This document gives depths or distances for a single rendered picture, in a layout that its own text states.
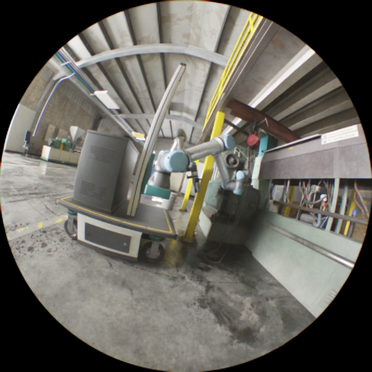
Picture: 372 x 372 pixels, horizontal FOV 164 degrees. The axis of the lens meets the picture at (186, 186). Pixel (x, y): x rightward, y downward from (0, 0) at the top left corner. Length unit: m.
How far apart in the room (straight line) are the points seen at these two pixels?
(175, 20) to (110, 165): 5.22
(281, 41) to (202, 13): 3.96
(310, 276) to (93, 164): 1.79
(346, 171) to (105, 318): 1.75
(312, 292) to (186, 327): 0.95
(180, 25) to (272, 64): 4.33
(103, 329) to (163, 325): 0.28
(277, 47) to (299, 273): 1.96
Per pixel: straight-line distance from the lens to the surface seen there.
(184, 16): 5.43
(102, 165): 0.91
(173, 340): 0.72
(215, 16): 5.13
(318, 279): 1.26
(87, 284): 0.85
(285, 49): 1.54
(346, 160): 1.35
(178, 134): 1.37
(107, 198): 0.90
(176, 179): 7.50
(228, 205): 1.66
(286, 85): 1.55
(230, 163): 2.44
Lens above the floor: 0.66
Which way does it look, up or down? 1 degrees down
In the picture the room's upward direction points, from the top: 15 degrees clockwise
